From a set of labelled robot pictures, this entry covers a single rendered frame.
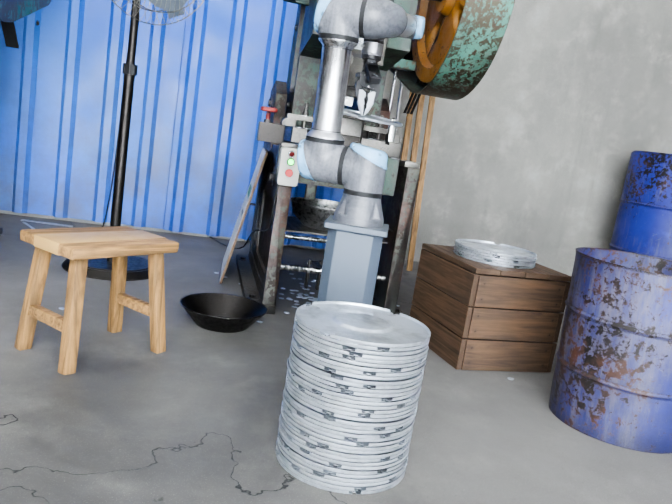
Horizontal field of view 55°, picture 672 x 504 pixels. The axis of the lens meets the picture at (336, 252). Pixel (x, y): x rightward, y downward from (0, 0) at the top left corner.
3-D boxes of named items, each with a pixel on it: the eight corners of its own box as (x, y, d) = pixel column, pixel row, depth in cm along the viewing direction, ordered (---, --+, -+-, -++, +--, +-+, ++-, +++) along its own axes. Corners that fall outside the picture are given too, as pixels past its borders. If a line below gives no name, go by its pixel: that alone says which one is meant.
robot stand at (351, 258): (362, 379, 193) (387, 232, 185) (301, 368, 195) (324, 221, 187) (366, 359, 212) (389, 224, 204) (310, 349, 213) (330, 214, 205)
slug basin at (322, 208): (375, 239, 264) (379, 215, 262) (292, 229, 256) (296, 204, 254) (356, 225, 296) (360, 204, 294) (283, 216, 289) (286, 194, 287)
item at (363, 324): (451, 332, 143) (452, 328, 143) (388, 358, 119) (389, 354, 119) (343, 298, 158) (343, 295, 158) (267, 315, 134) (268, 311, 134)
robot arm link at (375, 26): (406, -3, 175) (427, 11, 220) (366, -7, 177) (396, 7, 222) (400, 42, 178) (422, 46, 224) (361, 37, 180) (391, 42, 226)
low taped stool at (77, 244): (117, 329, 205) (127, 225, 199) (168, 352, 192) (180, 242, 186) (10, 349, 177) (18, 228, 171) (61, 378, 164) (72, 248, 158)
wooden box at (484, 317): (551, 372, 227) (572, 276, 221) (456, 370, 215) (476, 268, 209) (490, 334, 264) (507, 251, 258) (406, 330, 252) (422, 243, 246)
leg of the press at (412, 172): (409, 327, 258) (450, 97, 242) (381, 324, 255) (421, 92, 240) (357, 273, 346) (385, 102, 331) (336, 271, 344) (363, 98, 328)
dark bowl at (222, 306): (268, 342, 214) (271, 322, 213) (175, 334, 207) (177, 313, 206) (261, 315, 243) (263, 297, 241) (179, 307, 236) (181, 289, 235)
